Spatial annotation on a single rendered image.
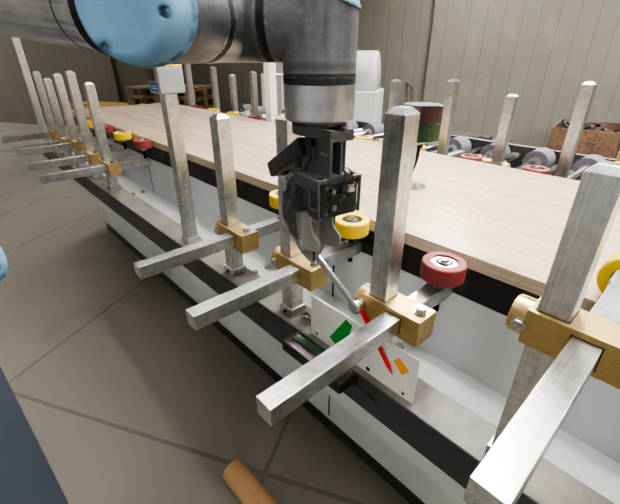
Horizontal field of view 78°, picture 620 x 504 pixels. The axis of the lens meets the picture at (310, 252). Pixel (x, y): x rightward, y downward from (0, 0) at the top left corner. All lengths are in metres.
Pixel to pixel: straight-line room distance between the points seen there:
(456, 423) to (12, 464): 1.11
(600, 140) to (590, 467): 4.45
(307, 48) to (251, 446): 1.33
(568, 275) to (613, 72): 5.74
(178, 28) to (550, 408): 0.47
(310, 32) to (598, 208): 0.35
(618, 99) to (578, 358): 5.84
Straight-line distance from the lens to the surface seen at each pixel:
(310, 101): 0.48
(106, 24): 0.42
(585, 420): 0.89
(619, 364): 0.53
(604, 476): 0.88
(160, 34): 0.39
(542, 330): 0.54
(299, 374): 0.54
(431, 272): 0.71
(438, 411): 0.74
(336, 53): 0.48
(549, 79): 6.04
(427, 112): 0.59
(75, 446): 1.74
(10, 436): 1.33
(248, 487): 1.37
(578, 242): 0.49
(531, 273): 0.78
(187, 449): 1.58
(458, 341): 0.91
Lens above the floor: 1.24
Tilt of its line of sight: 27 degrees down
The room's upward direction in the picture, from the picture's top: straight up
